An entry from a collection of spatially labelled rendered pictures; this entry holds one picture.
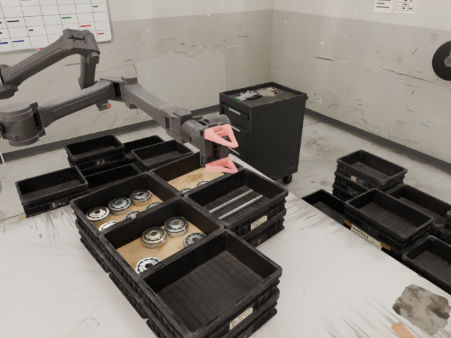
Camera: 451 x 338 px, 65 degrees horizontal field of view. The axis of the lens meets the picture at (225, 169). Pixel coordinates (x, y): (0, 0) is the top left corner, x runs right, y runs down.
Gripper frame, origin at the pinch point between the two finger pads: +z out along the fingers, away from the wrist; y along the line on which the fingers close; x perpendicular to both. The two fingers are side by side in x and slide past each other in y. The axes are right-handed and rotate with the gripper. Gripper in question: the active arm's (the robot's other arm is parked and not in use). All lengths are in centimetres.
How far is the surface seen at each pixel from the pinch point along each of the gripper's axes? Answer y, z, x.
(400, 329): 75, 25, -57
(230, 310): 52, -2, -1
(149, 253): 62, -49, 5
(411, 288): 74, 17, -77
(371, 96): 89, -174, -329
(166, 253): 62, -45, -1
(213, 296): 62, -16, -4
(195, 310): 62, -15, 4
